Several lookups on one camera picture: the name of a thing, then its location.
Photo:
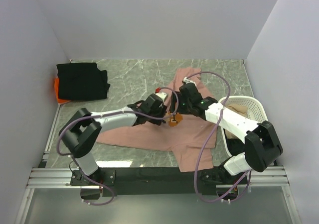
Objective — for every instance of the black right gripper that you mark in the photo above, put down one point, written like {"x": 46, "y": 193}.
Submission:
{"x": 181, "y": 110}

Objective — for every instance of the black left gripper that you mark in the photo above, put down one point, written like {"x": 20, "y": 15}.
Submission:
{"x": 161, "y": 110}

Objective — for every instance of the pink printed t-shirt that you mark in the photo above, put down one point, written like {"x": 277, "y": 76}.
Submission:
{"x": 189, "y": 140}

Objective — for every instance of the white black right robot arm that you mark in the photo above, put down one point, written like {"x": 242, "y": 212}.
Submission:
{"x": 261, "y": 143}

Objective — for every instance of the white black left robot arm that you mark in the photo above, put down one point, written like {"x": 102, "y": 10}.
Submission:
{"x": 80, "y": 133}

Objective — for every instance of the beige garment in basket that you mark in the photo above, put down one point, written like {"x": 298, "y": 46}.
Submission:
{"x": 239, "y": 109}

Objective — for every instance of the black garment in basket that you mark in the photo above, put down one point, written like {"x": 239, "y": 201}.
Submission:
{"x": 235, "y": 146}

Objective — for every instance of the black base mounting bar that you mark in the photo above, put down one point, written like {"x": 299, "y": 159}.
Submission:
{"x": 163, "y": 180}

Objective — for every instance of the folded black t-shirt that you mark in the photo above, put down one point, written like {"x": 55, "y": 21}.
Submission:
{"x": 82, "y": 82}

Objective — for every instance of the white plastic laundry basket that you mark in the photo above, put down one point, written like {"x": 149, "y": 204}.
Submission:
{"x": 255, "y": 112}

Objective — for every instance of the folded orange t-shirt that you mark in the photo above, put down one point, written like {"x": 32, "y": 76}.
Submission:
{"x": 56, "y": 89}

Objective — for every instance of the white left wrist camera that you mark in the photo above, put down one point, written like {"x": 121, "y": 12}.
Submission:
{"x": 162, "y": 95}

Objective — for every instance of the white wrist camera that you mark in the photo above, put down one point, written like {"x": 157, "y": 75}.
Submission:
{"x": 186, "y": 80}
{"x": 162, "y": 95}

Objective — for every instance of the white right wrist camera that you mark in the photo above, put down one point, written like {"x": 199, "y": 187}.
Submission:
{"x": 186, "y": 80}

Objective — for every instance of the aluminium frame rail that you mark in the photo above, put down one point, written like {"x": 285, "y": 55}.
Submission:
{"x": 49, "y": 198}

